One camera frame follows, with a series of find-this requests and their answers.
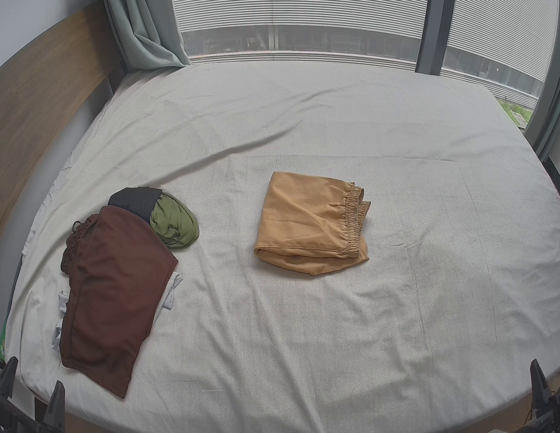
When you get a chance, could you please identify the brown shorts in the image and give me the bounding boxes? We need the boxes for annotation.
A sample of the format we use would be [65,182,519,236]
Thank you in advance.
[60,205,179,399]

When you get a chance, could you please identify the black garment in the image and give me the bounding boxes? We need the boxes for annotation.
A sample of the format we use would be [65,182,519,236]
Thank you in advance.
[108,187,164,224]

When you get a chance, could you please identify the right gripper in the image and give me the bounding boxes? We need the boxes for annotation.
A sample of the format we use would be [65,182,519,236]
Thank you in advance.
[527,328,560,433]

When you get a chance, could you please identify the green garment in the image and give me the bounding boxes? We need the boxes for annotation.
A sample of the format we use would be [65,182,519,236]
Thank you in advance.
[149,191,200,249]

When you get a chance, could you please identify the grey-green curtain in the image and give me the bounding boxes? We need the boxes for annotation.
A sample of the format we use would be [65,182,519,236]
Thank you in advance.
[98,0,191,72]
[524,0,560,159]

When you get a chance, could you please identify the white garment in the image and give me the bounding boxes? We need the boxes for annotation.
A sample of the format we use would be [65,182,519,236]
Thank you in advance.
[51,271,183,353]

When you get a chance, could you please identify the bed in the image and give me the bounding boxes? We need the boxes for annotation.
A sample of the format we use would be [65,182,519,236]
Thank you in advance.
[0,0,560,433]

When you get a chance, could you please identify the tan shorts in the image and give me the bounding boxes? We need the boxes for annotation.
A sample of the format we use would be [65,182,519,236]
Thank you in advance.
[254,171,370,277]

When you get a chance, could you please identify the window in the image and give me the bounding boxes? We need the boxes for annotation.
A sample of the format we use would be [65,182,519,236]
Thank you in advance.
[165,0,560,130]

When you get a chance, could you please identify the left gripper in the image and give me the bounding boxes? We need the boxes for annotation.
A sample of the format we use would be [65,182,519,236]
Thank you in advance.
[0,357,66,433]

